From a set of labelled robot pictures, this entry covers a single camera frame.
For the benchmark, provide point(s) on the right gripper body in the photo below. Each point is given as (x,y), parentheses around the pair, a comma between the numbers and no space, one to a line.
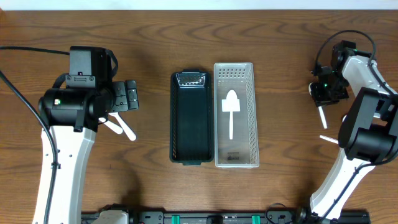
(325,98)

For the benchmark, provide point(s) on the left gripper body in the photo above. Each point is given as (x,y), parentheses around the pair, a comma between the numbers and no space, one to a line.
(123,98)

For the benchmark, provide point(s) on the white plastic spoon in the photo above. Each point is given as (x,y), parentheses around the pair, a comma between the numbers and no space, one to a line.
(335,141)
(126,128)
(320,110)
(231,105)

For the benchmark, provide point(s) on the white plastic fork diagonal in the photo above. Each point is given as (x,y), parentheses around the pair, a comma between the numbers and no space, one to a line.
(112,126)

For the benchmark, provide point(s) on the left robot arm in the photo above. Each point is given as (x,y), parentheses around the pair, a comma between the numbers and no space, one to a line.
(72,110)

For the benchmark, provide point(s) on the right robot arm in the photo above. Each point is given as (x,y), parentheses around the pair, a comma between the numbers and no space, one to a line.
(368,134)

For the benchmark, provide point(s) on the black plastic basket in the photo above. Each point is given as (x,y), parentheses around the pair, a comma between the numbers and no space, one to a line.
(191,118)

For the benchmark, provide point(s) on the clear plastic basket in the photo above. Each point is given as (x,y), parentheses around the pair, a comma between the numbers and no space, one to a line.
(243,150)

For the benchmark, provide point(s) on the black mounting rail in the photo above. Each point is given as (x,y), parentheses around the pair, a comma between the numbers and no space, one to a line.
(118,214)

